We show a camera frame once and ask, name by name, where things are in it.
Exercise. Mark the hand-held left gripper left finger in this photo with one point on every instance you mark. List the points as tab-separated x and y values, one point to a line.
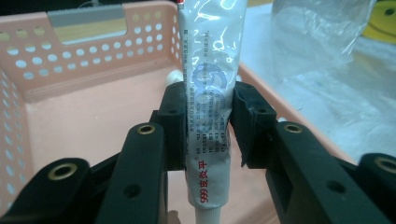
146	174

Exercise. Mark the pink perforated plastic basket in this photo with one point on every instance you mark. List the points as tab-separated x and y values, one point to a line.
77	124

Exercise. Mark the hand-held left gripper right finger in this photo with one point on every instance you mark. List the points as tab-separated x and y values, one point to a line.
299	174

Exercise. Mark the white ointment tube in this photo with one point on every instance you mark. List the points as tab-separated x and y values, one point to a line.
211	46

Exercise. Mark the clear printed plastic bag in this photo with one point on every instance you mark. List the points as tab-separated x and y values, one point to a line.
317	40

